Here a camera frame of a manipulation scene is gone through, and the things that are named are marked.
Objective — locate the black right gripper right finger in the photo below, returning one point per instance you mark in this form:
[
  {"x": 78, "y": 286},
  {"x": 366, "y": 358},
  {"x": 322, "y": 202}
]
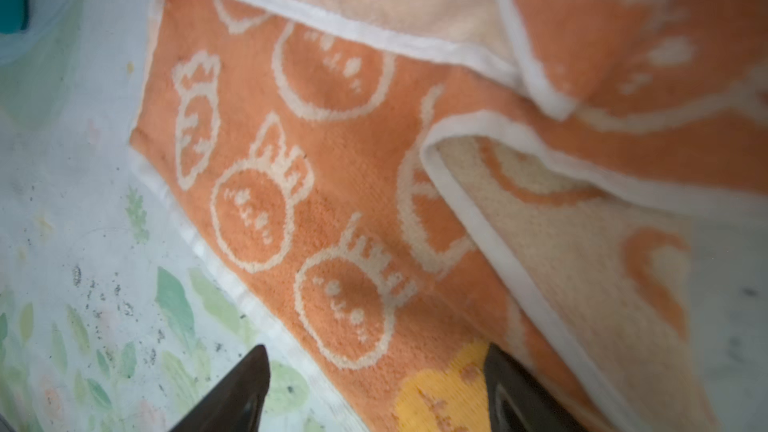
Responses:
[{"x": 518, "y": 402}]

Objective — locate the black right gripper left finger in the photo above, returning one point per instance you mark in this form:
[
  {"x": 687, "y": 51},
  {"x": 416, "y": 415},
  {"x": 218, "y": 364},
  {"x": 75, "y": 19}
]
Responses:
[{"x": 236, "y": 403}]

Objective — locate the orange and white towel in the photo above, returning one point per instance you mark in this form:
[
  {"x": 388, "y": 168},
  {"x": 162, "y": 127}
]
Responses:
[{"x": 407, "y": 184}]

